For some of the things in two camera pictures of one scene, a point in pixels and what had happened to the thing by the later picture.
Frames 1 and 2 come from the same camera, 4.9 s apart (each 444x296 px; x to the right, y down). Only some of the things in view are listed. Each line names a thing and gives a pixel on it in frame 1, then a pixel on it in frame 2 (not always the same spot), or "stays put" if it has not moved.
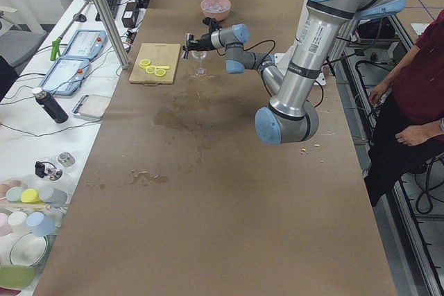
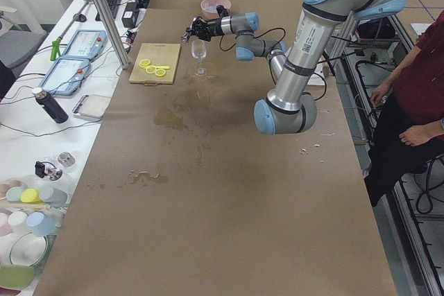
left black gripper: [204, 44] → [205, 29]
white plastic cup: [19, 222] stays put
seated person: [408, 130] stays put
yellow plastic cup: [31, 195] stays put
